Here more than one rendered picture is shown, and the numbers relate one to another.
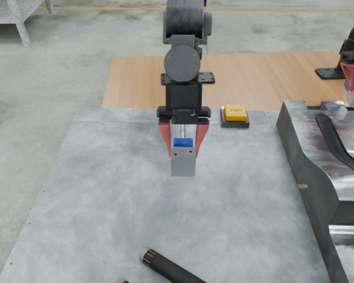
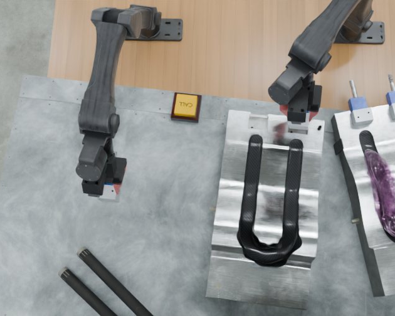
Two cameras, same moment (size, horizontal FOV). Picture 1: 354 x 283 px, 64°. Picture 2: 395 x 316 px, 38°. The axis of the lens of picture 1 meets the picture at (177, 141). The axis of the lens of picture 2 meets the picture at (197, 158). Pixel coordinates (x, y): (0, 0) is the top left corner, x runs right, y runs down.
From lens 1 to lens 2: 107 cm
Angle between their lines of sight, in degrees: 32
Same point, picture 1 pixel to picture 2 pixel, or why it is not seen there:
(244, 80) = (219, 37)
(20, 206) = not seen: outside the picture
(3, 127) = not seen: outside the picture
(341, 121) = (273, 147)
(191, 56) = (93, 170)
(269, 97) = (237, 74)
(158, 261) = (88, 261)
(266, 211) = (182, 222)
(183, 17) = (92, 126)
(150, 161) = not seen: hidden behind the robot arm
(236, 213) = (158, 221)
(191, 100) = (96, 192)
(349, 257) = (215, 274)
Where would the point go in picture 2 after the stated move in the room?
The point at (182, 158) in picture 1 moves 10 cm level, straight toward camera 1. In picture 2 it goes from (105, 197) to (98, 236)
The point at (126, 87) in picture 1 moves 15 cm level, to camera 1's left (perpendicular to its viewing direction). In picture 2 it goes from (74, 41) to (27, 37)
